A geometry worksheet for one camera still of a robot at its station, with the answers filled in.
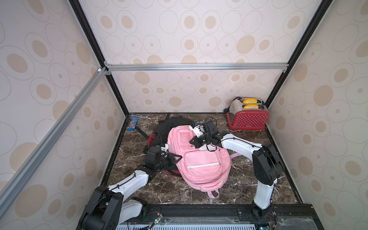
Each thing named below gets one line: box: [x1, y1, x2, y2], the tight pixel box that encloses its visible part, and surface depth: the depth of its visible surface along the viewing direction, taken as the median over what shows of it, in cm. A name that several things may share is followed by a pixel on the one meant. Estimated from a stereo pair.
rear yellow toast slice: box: [242, 98, 258, 104], surface depth 102 cm
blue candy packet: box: [126, 116, 139, 130], surface depth 115 cm
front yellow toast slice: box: [243, 103, 259, 110], surface depth 99 cm
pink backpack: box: [167, 125, 242, 199], surface depth 86 cm
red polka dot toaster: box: [226, 96, 270, 131], surface depth 102 cm
